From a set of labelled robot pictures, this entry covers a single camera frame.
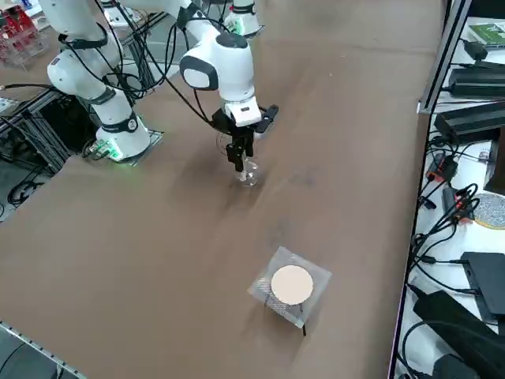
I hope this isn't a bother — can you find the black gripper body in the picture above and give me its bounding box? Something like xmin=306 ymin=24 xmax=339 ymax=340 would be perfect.
xmin=211 ymin=104 xmax=280 ymax=139

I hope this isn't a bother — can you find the black red power adapter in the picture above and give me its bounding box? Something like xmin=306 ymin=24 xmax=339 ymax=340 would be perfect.
xmin=428 ymin=156 xmax=458 ymax=182

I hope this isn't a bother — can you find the long black power brick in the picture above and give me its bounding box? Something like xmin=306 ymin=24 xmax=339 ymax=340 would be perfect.
xmin=433 ymin=100 xmax=505 ymax=145

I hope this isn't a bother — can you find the large black power brick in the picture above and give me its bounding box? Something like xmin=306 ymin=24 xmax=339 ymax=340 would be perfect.
xmin=447 ymin=66 xmax=505 ymax=98

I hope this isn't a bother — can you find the clear rack with red items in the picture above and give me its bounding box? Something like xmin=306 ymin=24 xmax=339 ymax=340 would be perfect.
xmin=0 ymin=6 xmax=47 ymax=72

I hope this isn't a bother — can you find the small black power adapter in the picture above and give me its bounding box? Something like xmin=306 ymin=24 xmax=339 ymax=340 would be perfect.
xmin=463 ymin=39 xmax=489 ymax=61

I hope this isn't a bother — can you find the dark brown box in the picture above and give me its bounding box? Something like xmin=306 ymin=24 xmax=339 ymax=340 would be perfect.
xmin=484 ymin=129 xmax=505 ymax=194

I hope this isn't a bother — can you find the round glittery disc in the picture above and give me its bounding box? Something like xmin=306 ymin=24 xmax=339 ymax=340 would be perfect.
xmin=473 ymin=192 xmax=505 ymax=230

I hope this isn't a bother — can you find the green printed box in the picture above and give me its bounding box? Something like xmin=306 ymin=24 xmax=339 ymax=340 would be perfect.
xmin=467 ymin=22 xmax=505 ymax=49

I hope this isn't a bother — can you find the flat black box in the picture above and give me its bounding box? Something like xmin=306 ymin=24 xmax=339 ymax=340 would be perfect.
xmin=460 ymin=251 xmax=505 ymax=325

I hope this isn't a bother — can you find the bulky black object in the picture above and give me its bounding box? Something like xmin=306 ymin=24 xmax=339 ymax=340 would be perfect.
xmin=412 ymin=290 xmax=505 ymax=379

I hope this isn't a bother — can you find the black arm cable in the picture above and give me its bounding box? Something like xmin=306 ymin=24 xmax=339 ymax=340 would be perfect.
xmin=58 ymin=0 xmax=238 ymax=133

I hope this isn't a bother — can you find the black aluminium frame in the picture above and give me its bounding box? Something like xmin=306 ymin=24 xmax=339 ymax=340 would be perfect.
xmin=0 ymin=86 xmax=72 ymax=174

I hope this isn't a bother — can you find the silver aluminium profile post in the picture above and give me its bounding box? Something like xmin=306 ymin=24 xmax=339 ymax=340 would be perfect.
xmin=417 ymin=0 xmax=473 ymax=115

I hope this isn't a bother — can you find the black cable with plug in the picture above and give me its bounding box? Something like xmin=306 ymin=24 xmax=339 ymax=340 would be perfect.
xmin=408 ymin=252 xmax=463 ymax=277

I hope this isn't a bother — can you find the silver aluminium rail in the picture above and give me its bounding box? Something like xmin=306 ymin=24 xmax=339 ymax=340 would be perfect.
xmin=0 ymin=321 xmax=86 ymax=379

